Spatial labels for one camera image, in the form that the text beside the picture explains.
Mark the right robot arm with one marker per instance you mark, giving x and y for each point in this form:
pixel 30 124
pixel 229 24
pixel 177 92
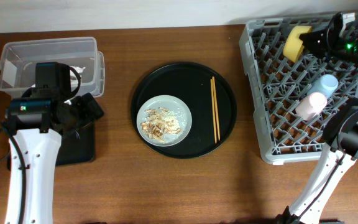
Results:
pixel 340 136

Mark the black rectangular tray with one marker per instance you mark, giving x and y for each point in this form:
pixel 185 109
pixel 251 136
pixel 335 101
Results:
pixel 79 149

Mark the wooden chopstick right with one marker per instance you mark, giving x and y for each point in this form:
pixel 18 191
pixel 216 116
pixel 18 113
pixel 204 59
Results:
pixel 216 111

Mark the clear plastic bin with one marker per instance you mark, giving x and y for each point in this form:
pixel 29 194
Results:
pixel 18 61

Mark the grey plate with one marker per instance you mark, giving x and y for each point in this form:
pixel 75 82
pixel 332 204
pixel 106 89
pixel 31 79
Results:
pixel 181 111

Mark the round black serving tray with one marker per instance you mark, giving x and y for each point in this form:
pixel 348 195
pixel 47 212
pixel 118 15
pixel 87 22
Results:
pixel 190 82

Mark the wooden chopstick left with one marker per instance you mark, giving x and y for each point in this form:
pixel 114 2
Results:
pixel 213 111

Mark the white tissue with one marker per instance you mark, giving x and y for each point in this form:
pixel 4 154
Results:
pixel 79 70

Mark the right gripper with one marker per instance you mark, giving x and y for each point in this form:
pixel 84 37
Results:
pixel 323 37

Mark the yellow bowl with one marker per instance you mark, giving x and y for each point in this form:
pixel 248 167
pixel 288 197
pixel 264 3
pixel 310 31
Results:
pixel 294 45

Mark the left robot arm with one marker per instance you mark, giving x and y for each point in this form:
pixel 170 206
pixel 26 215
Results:
pixel 36 124

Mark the pink cup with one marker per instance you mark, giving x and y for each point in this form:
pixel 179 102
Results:
pixel 311 106

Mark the wooden chopstick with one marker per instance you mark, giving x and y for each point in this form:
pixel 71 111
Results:
pixel 213 111
pixel 216 111

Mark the blue cup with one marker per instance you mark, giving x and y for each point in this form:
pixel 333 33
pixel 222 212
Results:
pixel 326 84

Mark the food scraps on plate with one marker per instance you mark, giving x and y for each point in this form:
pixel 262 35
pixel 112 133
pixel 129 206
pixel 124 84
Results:
pixel 160 122

